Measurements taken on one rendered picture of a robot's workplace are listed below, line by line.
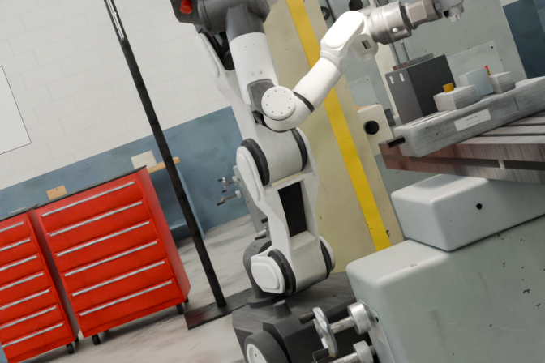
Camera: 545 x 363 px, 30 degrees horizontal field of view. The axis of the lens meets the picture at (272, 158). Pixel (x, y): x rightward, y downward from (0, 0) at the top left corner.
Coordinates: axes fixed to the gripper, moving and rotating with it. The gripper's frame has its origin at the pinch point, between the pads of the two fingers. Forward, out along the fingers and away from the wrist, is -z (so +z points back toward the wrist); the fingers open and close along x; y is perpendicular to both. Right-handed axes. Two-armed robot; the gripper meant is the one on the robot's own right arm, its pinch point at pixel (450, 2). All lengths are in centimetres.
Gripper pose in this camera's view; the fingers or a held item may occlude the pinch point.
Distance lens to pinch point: 239.5
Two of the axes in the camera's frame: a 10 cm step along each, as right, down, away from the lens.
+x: 2.7, -1.6, 9.5
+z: -9.1, 2.9, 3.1
